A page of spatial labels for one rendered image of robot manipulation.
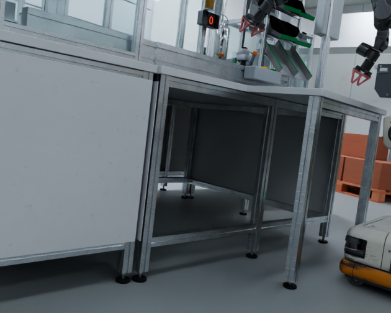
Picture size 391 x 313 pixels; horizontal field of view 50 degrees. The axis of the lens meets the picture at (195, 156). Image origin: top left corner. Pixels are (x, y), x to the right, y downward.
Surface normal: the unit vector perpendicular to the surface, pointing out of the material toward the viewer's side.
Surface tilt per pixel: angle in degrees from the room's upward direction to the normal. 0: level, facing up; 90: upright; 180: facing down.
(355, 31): 90
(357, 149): 90
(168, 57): 90
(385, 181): 90
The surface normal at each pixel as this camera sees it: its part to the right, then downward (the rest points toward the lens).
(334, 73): -0.64, -0.01
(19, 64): 0.68, 0.14
